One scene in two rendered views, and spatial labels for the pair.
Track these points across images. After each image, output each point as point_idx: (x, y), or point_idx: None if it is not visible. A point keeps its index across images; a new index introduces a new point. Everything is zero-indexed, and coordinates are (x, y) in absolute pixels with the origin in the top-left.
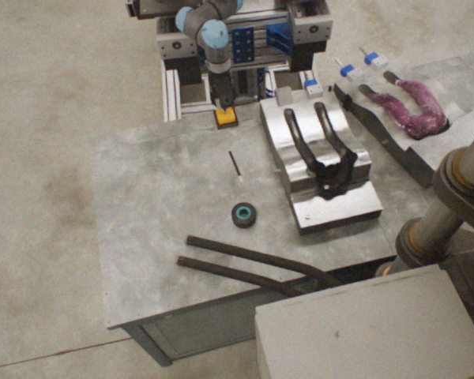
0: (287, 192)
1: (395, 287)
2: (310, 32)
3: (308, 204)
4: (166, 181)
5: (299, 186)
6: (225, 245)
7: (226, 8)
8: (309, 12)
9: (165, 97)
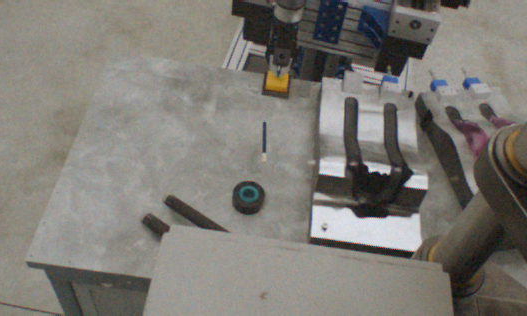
0: (313, 190)
1: (371, 269)
2: (410, 27)
3: (331, 213)
4: (175, 126)
5: (329, 186)
6: (208, 221)
7: None
8: (416, 6)
9: (226, 62)
